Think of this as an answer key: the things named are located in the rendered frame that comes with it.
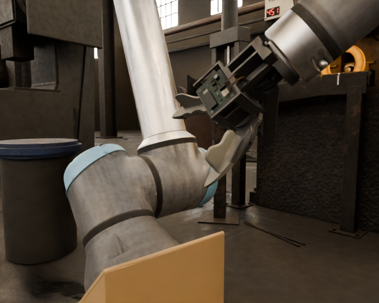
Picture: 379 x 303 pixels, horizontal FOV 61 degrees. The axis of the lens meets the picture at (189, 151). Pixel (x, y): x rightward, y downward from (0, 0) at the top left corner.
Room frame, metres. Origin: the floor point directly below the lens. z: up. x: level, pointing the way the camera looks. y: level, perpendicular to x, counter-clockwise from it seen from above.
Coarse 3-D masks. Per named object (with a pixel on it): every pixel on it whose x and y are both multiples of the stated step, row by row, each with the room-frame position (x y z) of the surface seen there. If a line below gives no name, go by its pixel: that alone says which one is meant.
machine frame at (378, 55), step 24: (360, 48) 1.47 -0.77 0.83; (336, 72) 1.54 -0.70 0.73; (336, 96) 1.54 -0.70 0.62; (288, 120) 1.71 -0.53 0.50; (312, 120) 1.62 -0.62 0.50; (336, 120) 1.53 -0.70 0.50; (264, 144) 1.81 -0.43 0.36; (288, 144) 1.71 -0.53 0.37; (312, 144) 1.61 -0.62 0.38; (336, 144) 1.53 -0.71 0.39; (264, 168) 1.81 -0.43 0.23; (288, 168) 1.70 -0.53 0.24; (312, 168) 1.61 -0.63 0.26; (336, 168) 1.52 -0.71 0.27; (264, 192) 1.80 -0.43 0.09; (288, 192) 1.70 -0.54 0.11; (312, 192) 1.60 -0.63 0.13; (336, 192) 1.52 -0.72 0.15; (360, 192) 1.44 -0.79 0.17; (312, 216) 1.60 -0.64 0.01; (336, 216) 1.52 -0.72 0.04; (360, 216) 1.44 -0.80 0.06
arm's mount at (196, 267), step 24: (192, 240) 0.55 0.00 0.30; (216, 240) 0.59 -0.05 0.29; (120, 264) 0.46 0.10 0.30; (144, 264) 0.48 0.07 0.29; (168, 264) 0.51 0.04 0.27; (192, 264) 0.55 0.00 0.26; (216, 264) 0.59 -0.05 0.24; (96, 288) 0.46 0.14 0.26; (120, 288) 0.46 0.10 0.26; (144, 288) 0.48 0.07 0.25; (168, 288) 0.51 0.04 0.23; (192, 288) 0.55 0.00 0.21; (216, 288) 0.59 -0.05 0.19
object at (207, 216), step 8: (192, 80) 1.66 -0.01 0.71; (192, 88) 1.66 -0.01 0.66; (216, 128) 1.58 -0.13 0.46; (216, 136) 1.58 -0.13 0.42; (216, 144) 1.58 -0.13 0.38; (224, 176) 1.57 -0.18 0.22; (224, 184) 1.57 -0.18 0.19; (216, 192) 1.58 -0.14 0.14; (224, 192) 1.57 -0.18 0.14; (216, 200) 1.58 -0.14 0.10; (224, 200) 1.57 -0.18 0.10; (216, 208) 1.58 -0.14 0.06; (224, 208) 1.57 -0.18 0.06; (200, 216) 1.60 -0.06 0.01; (208, 216) 1.60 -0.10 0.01; (216, 216) 1.58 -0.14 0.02; (224, 216) 1.57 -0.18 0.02; (232, 216) 1.60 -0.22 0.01; (224, 224) 1.50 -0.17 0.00; (232, 224) 1.49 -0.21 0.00
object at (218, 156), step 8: (224, 136) 0.45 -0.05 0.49; (232, 136) 0.46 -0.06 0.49; (240, 136) 0.46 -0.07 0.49; (224, 144) 0.45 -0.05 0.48; (232, 144) 0.46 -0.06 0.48; (208, 152) 0.43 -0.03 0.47; (216, 152) 0.45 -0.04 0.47; (224, 152) 0.46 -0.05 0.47; (232, 152) 0.46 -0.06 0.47; (208, 160) 0.44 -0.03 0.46; (216, 160) 0.45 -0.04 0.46; (224, 160) 0.46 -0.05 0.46; (216, 168) 0.45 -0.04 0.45; (224, 168) 0.46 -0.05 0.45; (208, 176) 0.47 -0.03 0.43; (216, 176) 0.46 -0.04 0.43; (208, 184) 0.47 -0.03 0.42
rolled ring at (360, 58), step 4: (352, 48) 1.42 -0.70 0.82; (356, 48) 1.41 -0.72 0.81; (352, 52) 1.42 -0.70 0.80; (356, 52) 1.40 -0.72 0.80; (360, 52) 1.39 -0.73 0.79; (356, 56) 1.40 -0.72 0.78; (360, 56) 1.39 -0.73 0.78; (364, 56) 1.40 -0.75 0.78; (356, 60) 1.40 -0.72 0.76; (360, 60) 1.39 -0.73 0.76; (364, 60) 1.39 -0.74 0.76; (356, 64) 1.40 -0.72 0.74; (360, 64) 1.39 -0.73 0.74; (364, 64) 1.39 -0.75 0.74; (328, 68) 1.50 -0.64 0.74; (356, 68) 1.40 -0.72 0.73; (360, 68) 1.39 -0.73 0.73; (364, 68) 1.40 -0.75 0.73; (324, 72) 1.50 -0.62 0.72; (328, 72) 1.49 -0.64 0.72
